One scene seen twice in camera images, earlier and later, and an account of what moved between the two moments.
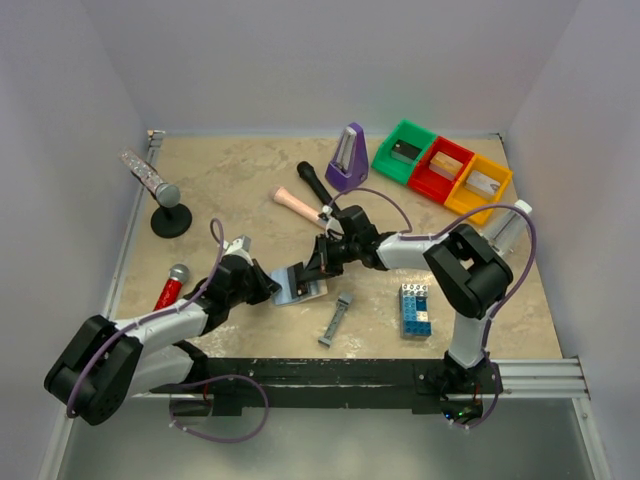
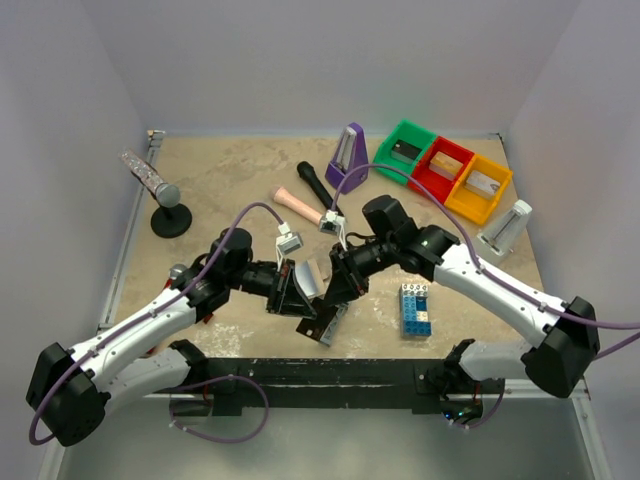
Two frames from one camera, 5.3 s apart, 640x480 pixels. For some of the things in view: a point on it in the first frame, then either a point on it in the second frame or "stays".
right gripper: [322, 255] → [347, 271]
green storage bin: [410, 134] stays
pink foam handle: [281, 195] stays
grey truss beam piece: [344, 299] stays
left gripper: [257, 282] → [282, 287]
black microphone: [308, 172] stays
